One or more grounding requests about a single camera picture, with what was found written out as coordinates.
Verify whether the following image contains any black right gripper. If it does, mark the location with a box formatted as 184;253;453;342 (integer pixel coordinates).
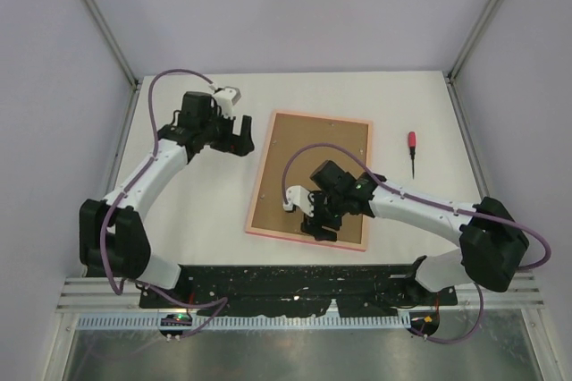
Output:
301;189;347;241

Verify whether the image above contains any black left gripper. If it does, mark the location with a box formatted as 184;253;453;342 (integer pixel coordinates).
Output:
199;106;253;157

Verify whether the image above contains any pink picture frame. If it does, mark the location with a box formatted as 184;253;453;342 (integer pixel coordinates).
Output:
245;110;374;252

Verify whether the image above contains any red handled screwdriver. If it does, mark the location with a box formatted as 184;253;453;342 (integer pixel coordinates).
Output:
408;131;416;178

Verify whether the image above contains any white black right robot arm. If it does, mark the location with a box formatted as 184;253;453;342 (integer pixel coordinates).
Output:
282;160;529;304

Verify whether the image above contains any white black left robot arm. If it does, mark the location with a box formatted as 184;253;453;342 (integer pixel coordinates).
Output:
79;87;254;308

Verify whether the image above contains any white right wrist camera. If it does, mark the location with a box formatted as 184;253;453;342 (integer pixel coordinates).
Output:
282;185;313;216

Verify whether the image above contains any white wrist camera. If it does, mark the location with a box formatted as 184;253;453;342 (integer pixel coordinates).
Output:
213;87;241;119
282;185;313;216

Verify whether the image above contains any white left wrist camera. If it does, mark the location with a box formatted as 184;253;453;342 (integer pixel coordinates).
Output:
213;87;241;119

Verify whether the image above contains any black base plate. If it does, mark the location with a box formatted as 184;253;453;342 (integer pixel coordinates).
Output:
139;265;458;318

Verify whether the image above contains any white slotted cable duct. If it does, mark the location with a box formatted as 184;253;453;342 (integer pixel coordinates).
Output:
76;311;410;331

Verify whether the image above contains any left aluminium corner post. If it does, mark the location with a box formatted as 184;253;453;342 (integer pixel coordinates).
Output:
80;0;139;89

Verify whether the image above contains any aluminium corner post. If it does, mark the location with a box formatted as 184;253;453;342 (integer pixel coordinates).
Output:
445;0;504;84
80;0;139;89

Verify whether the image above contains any aluminium front rail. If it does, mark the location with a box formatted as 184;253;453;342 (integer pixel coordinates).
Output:
56;274;545;313

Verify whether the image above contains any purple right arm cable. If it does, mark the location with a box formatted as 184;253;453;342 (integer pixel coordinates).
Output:
282;142;551;345

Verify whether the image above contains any right aluminium corner post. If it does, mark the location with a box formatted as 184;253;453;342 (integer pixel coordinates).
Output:
445;0;504;84

